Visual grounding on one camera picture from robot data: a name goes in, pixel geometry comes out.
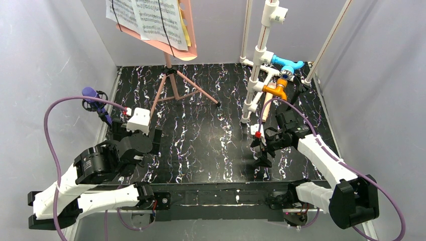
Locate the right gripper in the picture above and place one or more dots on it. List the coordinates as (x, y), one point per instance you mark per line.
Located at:
(264, 146)

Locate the purple microphone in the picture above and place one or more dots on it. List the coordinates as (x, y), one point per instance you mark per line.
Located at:
(90, 92)

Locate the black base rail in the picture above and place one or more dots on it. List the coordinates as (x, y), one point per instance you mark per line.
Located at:
(213, 201)

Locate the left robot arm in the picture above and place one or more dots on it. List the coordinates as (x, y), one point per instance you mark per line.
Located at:
(116, 157)

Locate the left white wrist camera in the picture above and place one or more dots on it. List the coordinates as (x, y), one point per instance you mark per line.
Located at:
(139, 120)

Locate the orange faucet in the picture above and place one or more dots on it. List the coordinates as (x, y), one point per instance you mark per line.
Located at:
(277, 91)

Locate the pink music stand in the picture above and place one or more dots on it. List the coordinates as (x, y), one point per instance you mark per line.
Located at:
(182, 86)

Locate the black tripod mic stand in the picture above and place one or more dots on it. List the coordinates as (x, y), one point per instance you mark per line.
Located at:
(99, 108)

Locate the white pvc pipe frame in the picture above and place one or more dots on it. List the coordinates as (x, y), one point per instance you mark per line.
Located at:
(263, 72)

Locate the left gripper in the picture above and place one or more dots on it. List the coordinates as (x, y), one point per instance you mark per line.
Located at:
(116, 125)

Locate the blue faucet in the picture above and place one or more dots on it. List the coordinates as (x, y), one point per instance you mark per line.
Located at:
(288, 67)

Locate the black round-base mic stand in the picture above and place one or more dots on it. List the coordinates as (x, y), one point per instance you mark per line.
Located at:
(300, 88)

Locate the sheet music pages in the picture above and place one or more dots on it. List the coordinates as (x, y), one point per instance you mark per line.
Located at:
(152, 20)

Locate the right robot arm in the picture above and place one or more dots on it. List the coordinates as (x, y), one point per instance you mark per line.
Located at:
(329, 166)

